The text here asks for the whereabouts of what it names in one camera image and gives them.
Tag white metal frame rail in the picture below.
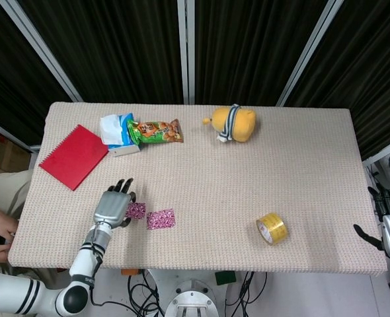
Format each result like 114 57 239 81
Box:
0 114 41 155
362 134 390 166

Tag brown cardboard box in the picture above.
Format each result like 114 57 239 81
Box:
0 123 32 172

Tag yellow plush toy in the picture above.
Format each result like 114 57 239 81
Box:
202 103 257 143

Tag green box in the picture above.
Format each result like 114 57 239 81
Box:
214 271 237 287

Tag beige woven tablecloth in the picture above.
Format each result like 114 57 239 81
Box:
8 101 388 277

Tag red spiral notebook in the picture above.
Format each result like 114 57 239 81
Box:
38 123 110 192

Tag black curtain panel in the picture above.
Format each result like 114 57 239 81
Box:
18 0 184 104
286 0 390 159
194 0 330 106
0 0 80 146

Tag white tissue sheet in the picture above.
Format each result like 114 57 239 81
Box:
99 114 122 146

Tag blue white striped scarf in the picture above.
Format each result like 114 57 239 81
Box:
216 103 241 143

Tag yellow packing tape roll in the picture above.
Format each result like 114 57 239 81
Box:
255 212 289 247

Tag grey round robot base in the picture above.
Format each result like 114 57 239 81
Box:
164 279 227 317

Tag blue white tissue box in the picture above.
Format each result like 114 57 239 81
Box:
99 112 142 158

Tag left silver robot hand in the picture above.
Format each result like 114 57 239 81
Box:
93 178 137 230

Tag person's beige clothing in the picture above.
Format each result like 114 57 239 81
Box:
0 169 34 248

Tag black cable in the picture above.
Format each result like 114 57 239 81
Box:
88 227 105 306
227 271 269 317
126 269 165 317

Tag white metal frame post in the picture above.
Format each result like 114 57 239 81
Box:
176 0 196 105
6 0 83 102
276 0 340 107

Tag green snack bag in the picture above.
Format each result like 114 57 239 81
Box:
126 118 184 146

